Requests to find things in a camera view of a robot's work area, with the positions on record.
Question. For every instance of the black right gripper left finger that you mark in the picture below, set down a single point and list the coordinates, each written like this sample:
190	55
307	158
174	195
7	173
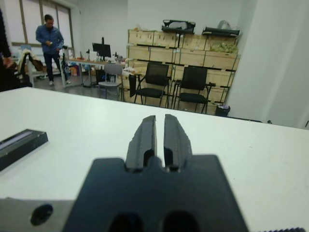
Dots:
141	142

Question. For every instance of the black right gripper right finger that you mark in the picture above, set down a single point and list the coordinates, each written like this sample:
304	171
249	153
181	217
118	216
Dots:
176	142

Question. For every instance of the black box lid striped print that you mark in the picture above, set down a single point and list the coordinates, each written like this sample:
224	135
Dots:
26	145

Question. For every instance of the black trash bin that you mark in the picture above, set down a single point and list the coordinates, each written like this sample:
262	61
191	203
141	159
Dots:
222	111

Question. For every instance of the black mesh chair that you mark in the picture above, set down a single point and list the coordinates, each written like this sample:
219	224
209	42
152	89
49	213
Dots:
194	77
157	72

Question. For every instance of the grey chair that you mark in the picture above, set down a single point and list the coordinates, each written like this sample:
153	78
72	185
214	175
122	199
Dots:
113	70

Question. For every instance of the white desk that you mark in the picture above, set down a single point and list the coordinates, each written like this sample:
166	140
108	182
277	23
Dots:
65	81

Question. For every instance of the black computer monitor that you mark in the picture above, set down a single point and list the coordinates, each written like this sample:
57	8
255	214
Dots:
101	49

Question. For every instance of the black bag with white openings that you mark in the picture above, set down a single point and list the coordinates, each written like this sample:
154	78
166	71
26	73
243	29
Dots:
169	29

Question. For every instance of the long black bag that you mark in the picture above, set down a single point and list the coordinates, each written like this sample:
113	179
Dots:
222	31

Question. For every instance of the clear plastic bag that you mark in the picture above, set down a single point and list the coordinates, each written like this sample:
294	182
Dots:
227	24

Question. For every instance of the beige brown jacket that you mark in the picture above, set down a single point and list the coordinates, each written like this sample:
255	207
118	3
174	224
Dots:
36	62

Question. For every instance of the person in blue jacket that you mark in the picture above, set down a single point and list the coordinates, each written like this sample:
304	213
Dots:
49	41

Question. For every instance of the black office chair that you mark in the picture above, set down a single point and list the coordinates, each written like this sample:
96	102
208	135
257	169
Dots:
14	82

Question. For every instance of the person in dark clothes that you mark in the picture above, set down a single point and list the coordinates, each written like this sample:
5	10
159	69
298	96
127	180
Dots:
4	36

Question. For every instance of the window with brown frame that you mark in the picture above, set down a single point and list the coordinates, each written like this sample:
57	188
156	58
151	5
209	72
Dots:
31	21

